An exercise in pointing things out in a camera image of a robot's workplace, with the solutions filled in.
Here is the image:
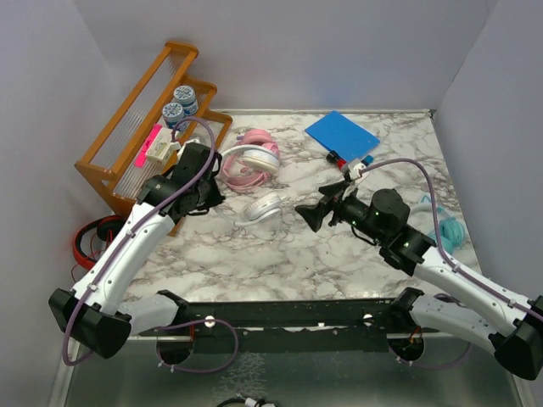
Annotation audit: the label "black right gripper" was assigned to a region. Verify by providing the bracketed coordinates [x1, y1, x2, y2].
[294, 179, 387, 243]

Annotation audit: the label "pink cat-ear headphones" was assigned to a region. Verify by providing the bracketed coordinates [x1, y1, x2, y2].
[220, 129, 280, 192]

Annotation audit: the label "white headphones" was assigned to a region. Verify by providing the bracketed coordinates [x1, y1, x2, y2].
[216, 143, 283, 241]

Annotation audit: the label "teal cat-ear headphones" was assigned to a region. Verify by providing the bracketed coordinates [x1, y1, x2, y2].
[411, 194, 467, 254]

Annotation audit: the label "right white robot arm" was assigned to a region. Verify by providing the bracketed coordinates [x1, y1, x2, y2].
[295, 181, 542, 381]

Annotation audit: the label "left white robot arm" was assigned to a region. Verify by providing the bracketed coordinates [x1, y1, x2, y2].
[48, 142, 224, 359]

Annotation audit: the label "red black headphones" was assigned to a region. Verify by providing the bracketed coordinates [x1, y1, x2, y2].
[70, 215, 125, 281]

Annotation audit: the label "small cardboard box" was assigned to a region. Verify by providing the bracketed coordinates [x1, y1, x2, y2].
[145, 127, 181, 164]

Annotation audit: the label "red black marker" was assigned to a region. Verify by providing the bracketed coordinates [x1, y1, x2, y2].
[326, 150, 347, 170]

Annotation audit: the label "blue-lidded jar front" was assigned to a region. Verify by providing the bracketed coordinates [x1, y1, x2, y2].
[162, 102, 185, 129]

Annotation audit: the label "blue-lidded jar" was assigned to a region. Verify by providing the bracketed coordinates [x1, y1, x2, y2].
[162, 102, 185, 129]
[173, 85, 199, 116]

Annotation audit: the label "blue-lidded jar rear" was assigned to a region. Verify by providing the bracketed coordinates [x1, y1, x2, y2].
[173, 85, 199, 116]

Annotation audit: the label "blue black marker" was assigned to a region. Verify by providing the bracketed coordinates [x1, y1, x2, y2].
[361, 155, 373, 168]

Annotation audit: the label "blue notebook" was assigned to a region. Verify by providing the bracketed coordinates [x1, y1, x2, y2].
[305, 111, 380, 161]

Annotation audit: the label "wooden tiered shelf rack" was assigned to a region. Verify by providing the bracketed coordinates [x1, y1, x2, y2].
[76, 41, 232, 217]

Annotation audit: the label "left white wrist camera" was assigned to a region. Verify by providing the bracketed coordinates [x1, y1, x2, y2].
[177, 138, 201, 155]

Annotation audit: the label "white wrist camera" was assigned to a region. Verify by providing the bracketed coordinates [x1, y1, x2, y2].
[341, 159, 369, 198]
[177, 138, 201, 155]

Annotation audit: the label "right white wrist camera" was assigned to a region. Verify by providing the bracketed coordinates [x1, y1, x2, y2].
[341, 159, 369, 198]

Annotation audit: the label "black front mounting rail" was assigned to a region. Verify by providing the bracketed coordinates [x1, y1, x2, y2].
[142, 298, 416, 354]

